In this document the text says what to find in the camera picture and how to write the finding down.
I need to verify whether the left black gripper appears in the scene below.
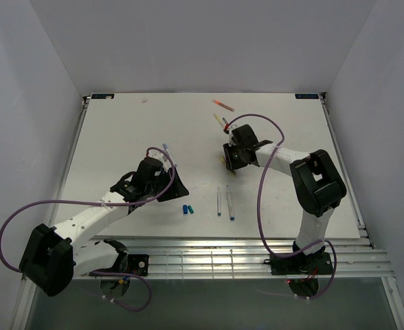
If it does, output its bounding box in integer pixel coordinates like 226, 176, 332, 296
146, 166, 190, 202

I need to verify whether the yellow highlighter pen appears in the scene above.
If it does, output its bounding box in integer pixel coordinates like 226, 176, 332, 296
220, 156, 236, 177

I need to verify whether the lavender acrylic marker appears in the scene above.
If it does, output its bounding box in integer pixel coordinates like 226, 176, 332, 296
163, 144, 176, 165

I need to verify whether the green acrylic marker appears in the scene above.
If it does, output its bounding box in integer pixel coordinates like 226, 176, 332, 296
216, 188, 222, 217

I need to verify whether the blue cap white marker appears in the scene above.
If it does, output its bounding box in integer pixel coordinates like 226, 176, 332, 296
226, 185, 235, 221

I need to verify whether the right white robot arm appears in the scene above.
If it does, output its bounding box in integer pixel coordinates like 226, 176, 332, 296
223, 124, 347, 273

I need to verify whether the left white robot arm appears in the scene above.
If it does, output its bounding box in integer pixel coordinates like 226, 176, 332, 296
19, 157, 190, 297

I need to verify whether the yellow slim pen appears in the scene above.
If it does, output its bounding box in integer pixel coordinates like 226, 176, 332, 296
213, 113, 225, 130

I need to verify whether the orange highlighter pen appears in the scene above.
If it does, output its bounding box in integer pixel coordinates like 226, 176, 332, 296
212, 99, 235, 112

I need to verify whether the right blue corner label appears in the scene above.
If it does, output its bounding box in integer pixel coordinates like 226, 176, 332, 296
295, 93, 319, 100

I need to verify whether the blue corner label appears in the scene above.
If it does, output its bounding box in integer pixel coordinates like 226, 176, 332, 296
295, 93, 319, 100
91, 93, 115, 100

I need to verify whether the left blue corner label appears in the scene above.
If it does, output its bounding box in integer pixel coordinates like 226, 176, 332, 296
91, 93, 115, 100

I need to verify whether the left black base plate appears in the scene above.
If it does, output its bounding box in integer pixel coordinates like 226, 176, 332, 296
88, 253, 150, 278

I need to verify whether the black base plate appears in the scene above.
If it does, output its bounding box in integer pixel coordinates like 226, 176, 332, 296
88, 253, 150, 278
263, 252, 333, 275

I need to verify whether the aluminium frame rail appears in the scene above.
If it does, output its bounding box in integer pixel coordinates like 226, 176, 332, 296
22, 236, 395, 280

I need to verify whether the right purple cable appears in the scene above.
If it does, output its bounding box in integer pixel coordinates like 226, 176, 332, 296
226, 114, 337, 300

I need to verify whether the purple cable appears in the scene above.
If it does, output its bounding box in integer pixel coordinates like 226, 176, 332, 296
226, 114, 337, 300
0, 146, 177, 312

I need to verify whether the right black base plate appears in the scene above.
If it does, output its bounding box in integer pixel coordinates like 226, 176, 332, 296
263, 252, 333, 275

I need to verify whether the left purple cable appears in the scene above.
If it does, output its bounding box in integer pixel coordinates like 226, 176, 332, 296
0, 146, 177, 312

